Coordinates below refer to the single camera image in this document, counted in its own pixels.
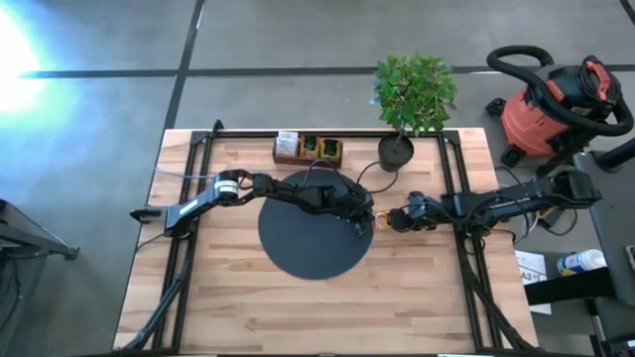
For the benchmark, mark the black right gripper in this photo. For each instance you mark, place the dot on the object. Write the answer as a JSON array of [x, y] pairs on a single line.
[[419, 214]]

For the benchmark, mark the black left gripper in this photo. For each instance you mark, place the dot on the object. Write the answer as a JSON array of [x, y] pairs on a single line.
[[349, 199]]

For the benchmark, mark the mango orange tea packet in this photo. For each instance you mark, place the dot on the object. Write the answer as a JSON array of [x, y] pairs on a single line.
[[310, 146], [381, 221]]

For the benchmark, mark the round dark woven placemat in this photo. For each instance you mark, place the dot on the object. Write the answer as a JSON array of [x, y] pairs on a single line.
[[307, 248]]

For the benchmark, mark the wooden tea holder box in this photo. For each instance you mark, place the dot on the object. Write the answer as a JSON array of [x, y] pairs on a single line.
[[305, 159]]

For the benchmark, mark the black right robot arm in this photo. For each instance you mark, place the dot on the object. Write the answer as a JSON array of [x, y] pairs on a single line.
[[506, 203]]

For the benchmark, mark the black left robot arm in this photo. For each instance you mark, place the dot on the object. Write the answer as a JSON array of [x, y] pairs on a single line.
[[258, 193]]

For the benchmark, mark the orange white tea packet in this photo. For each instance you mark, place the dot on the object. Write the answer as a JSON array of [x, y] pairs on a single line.
[[287, 144]]

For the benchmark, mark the green potted plant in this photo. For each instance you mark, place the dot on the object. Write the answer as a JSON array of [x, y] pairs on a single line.
[[414, 91]]

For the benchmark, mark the white paper sheet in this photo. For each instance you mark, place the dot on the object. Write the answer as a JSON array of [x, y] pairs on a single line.
[[533, 282]]

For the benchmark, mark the black power adapter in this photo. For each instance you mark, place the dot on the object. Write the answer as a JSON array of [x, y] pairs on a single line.
[[554, 218]]

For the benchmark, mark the orange black shop vacuum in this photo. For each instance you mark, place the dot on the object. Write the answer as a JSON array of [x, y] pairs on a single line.
[[531, 124]]

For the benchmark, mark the black crossbar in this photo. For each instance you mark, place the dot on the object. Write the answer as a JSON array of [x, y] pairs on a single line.
[[570, 287]]

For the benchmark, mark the white blue canister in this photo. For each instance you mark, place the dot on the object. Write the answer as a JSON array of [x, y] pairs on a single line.
[[580, 262]]

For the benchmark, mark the grey workstation chair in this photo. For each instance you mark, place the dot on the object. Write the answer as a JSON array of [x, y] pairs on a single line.
[[610, 223]]

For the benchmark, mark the black clamp block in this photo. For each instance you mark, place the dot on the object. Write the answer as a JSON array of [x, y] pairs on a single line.
[[145, 214]]

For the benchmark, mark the black metal stand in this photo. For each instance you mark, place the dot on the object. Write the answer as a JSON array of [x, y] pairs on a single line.
[[39, 245]]

